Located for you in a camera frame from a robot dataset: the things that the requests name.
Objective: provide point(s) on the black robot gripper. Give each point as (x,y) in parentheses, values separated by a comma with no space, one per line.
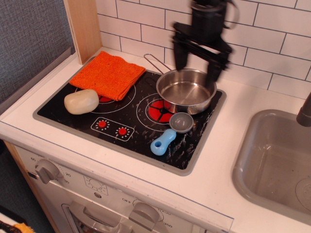
(202,37)

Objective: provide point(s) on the stainless steel pot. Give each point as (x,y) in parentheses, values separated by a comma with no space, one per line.
(187,90)

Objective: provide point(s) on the orange knitted towel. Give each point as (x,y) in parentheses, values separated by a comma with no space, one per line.
(110,76)

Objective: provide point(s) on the grey blue measuring scoop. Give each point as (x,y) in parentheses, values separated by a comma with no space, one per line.
(179,123)

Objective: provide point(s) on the black toy stovetop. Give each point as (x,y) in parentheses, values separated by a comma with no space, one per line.
(142,113)

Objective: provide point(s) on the right red stove knob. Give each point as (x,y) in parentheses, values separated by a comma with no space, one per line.
(122,131)

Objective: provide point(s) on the red stove knob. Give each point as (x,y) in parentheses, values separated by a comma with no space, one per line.
(122,131)
(102,124)

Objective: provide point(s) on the left red stove knob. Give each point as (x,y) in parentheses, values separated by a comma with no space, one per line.
(102,124)

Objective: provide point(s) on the cream toy potato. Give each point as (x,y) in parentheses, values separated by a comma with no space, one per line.
(81,102)

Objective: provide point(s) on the grey faucet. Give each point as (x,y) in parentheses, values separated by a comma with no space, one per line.
(304,115)

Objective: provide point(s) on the light wooden side panel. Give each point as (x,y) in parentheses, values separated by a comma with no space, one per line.
(84,26)

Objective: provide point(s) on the grey plastic sink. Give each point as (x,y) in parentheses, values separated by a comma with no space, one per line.
(273,168)

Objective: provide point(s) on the grey oven dial knob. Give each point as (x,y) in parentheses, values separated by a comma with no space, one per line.
(144,215)

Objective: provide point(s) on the grey timer dial knob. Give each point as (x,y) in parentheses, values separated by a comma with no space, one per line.
(46,171)

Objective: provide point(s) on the yellow black object on floor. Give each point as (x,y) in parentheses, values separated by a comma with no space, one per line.
(16,228)

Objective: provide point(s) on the grey oven door handle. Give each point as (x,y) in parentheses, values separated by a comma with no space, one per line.
(95,219)

